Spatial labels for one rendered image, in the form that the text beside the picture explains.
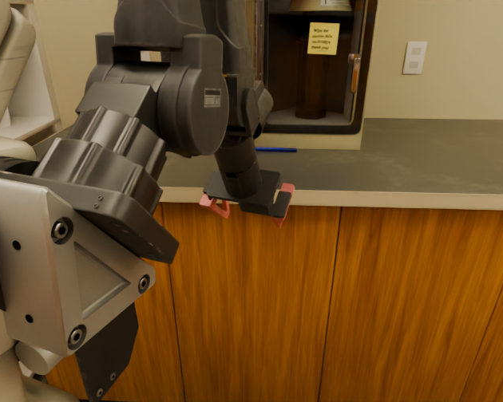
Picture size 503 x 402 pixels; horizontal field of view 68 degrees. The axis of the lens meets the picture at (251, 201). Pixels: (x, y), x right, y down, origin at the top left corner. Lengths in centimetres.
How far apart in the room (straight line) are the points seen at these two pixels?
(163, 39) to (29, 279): 19
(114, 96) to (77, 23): 140
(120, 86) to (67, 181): 9
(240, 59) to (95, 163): 23
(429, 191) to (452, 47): 82
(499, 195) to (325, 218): 39
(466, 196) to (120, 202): 86
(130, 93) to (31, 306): 16
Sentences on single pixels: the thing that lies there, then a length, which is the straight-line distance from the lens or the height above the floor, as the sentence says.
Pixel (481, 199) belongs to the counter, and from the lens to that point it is 101.
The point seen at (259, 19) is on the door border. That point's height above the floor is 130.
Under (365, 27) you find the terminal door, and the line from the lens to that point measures 111.
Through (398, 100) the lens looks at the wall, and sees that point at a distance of 164.
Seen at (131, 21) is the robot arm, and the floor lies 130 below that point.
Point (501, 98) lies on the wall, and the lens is 180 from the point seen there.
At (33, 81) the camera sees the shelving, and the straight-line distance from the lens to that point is 182.
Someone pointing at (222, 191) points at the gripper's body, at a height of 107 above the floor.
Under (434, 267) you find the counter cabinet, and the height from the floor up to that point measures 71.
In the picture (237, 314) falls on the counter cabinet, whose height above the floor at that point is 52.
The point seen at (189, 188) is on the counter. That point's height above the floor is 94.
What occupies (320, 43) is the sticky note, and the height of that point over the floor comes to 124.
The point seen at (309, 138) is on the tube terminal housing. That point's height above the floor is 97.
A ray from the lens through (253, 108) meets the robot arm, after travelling 46.
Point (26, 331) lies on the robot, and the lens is 29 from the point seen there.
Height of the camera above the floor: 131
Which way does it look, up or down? 27 degrees down
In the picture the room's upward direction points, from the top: straight up
